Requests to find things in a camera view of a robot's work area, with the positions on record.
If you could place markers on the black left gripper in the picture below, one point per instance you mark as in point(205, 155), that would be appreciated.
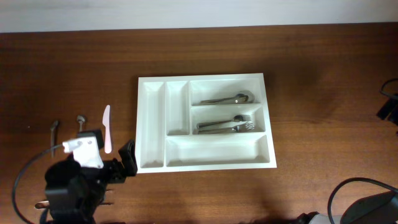
point(128, 158)

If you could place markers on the metal fork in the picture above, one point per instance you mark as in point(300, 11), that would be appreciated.
point(241, 128)
point(236, 119)

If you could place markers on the metal tablespoon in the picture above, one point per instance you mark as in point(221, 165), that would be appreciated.
point(244, 97)
point(221, 101)

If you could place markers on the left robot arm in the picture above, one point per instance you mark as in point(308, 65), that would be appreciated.
point(76, 186)

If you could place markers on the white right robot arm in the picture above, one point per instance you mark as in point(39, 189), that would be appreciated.
point(379, 208)

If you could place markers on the pink plastic knife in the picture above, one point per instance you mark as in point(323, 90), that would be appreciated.
point(106, 123)

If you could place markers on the white plastic cutlery tray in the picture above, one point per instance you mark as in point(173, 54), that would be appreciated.
point(168, 112)

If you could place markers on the small dark metal teaspoon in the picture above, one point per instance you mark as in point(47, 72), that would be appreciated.
point(53, 130)

